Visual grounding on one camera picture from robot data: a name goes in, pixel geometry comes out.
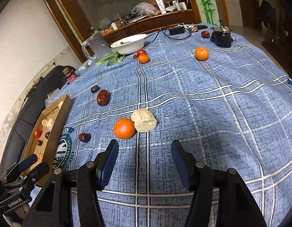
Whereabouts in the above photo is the red tomato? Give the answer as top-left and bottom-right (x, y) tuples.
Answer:
(34, 128), (42, 138)
(137, 49), (147, 56)

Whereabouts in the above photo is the dark plum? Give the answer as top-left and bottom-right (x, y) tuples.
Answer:
(45, 132), (51, 139)

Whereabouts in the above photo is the beige yam chunk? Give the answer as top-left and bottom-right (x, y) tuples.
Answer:
(42, 119), (48, 127)
(46, 118), (55, 131)

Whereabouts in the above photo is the dark red date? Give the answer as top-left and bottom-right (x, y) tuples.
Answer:
(37, 140), (43, 146)

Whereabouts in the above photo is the black sofa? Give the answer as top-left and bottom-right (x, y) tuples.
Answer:
(0, 66), (67, 175)

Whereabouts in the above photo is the brown cardboard tray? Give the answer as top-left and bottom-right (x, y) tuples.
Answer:
(21, 94), (73, 187)

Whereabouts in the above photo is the blue plaid tablecloth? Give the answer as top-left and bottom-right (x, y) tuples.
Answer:
(54, 33), (292, 226)

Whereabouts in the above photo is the pink black small box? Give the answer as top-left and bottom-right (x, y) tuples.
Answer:
(65, 72), (77, 84)

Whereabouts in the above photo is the white yam chunk large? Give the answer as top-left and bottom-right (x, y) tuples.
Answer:
(131, 109), (157, 133)

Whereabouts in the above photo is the large red jujube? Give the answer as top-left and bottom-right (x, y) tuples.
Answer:
(97, 90), (110, 106)

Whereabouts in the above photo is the small white plate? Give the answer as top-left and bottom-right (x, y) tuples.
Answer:
(78, 63), (90, 71)

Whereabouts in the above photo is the right edge orange tangerine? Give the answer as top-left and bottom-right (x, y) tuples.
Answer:
(195, 47), (209, 61)

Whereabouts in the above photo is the clear plastic pitcher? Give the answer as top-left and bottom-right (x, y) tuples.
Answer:
(81, 31), (112, 60)

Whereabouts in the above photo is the green leafy vegetable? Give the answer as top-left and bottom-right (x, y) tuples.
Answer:
(95, 49), (125, 66)

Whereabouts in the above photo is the far orange tangerine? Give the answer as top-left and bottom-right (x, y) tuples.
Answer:
(138, 54), (150, 64)

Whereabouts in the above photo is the black box on table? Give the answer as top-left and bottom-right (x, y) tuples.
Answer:
(210, 26), (233, 48)

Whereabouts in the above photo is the far dark red jujube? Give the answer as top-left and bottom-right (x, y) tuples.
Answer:
(201, 31), (211, 38)

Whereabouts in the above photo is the black power adapter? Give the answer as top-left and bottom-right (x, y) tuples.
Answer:
(168, 26), (185, 35)

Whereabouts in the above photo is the white bowl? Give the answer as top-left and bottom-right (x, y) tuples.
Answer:
(111, 34), (147, 55)

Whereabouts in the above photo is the wooden counter cabinet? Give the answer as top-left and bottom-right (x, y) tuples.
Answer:
(43, 0), (230, 61)

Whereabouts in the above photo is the plastic bag on counter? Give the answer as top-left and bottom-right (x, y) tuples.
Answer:
(131, 2), (160, 17)

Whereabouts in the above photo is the white tall carton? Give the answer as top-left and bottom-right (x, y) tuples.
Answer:
(155, 0), (167, 14)

